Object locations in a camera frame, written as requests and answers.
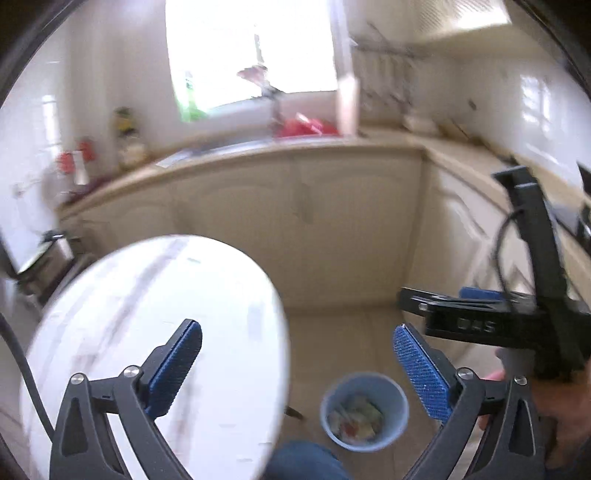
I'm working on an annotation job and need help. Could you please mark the person's right hand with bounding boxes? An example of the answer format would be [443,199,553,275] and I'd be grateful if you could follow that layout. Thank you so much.
[476,347,591,471]

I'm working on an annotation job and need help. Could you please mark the glass jar with food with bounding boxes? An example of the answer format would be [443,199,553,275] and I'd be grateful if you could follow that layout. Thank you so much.
[113,107,148,171]

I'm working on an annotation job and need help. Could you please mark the green detergent bottle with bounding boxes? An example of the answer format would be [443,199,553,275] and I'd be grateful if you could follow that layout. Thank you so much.
[177,78,207,123]

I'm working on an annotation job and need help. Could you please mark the light blue trash bin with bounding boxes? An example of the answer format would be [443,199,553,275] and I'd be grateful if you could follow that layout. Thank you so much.
[320,372,410,453]

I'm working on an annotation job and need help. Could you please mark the round white marble table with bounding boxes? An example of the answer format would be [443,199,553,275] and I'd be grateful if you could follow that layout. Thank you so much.
[18,234,293,480]

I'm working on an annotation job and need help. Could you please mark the red plastic basin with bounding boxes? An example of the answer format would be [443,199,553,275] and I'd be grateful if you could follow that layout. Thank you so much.
[276,113,339,138]

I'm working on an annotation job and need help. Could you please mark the cream kitchen cabinets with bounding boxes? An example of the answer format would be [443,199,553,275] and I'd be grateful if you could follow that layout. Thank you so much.
[57,133,534,307]

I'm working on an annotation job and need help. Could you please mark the black silver rice cooker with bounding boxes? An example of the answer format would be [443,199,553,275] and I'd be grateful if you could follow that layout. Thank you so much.
[1,230,75,297]

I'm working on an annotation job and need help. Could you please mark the person's blue jeans leg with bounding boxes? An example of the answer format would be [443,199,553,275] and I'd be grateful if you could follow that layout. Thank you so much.
[262,441,352,480]

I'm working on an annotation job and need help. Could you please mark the wire cup rack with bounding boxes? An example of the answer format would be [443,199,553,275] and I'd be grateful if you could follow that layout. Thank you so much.
[44,137,112,208]

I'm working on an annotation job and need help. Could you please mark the wooden cutting board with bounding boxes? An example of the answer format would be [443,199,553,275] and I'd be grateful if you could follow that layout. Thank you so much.
[335,74,360,137]

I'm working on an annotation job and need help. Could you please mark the metal sink faucet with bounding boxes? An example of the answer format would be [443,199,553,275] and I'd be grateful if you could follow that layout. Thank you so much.
[237,64,288,133]

